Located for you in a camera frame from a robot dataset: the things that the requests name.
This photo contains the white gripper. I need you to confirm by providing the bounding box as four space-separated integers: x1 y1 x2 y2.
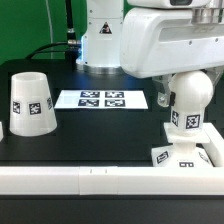
120 8 224 107

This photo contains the white lamp bulb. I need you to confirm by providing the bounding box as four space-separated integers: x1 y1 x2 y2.
169 71 213 136

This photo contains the white lamp base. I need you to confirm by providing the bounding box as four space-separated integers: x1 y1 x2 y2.
151 123 212 168

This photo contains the white lamp shade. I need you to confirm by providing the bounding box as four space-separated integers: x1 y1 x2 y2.
9 72 57 137

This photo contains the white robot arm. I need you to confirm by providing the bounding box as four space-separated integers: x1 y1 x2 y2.
77 0 224 107

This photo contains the white marker sheet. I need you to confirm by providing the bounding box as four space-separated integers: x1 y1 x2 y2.
55 90 148 109

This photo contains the white right rail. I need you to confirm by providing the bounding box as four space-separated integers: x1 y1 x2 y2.
203 123 224 167

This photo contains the white rail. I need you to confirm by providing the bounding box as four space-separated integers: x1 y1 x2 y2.
203 123 224 167
0 121 4 142
0 166 224 196

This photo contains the black cable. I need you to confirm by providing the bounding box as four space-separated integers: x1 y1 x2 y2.
24 0 83 61

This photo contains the white front rail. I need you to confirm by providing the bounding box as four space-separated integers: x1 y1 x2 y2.
0 166 224 196

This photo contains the white left rail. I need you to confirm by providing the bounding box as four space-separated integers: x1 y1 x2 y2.
0 121 4 142

